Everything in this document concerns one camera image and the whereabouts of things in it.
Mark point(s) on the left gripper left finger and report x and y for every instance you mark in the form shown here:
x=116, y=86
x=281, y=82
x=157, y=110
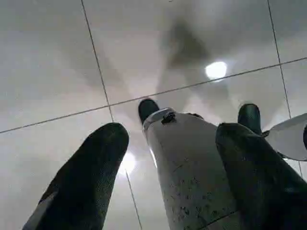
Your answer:
x=81, y=182

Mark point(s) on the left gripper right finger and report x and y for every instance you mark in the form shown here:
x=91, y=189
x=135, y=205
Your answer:
x=264, y=187

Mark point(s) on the white robot right leg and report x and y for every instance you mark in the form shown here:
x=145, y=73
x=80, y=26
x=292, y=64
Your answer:
x=288, y=136

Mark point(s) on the black robot right foot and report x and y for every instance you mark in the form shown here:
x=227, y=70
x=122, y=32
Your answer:
x=249, y=117

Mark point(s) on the black robot foot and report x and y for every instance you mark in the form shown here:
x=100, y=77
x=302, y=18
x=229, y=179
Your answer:
x=146, y=109
x=249, y=117

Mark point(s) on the black robot left foot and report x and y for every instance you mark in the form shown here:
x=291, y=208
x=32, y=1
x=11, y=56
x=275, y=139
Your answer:
x=146, y=109

